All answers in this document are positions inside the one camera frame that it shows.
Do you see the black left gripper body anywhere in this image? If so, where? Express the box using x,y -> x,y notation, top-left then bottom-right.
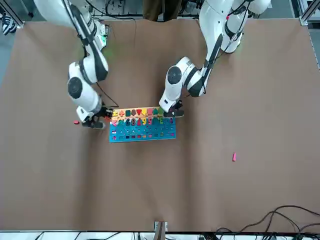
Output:
169,100 -> 185,113

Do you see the blue wooden toy board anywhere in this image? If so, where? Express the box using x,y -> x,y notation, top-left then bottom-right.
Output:
108,106 -> 178,144

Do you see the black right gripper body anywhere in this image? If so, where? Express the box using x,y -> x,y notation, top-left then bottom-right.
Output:
93,106 -> 109,123

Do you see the black floor cable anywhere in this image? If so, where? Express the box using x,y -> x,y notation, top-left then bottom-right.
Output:
214,205 -> 320,235

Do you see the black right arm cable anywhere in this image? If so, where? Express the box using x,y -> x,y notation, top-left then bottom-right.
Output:
62,0 -> 120,108

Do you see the aluminium frame post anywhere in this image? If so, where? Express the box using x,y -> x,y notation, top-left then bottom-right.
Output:
299,0 -> 320,26

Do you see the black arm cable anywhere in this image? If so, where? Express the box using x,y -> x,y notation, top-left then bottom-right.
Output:
184,0 -> 251,99
62,0 -> 120,108

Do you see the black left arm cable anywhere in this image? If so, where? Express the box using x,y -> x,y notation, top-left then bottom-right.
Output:
184,0 -> 251,99

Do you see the striped shoe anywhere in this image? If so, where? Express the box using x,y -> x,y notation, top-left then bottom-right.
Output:
0,12 -> 17,36

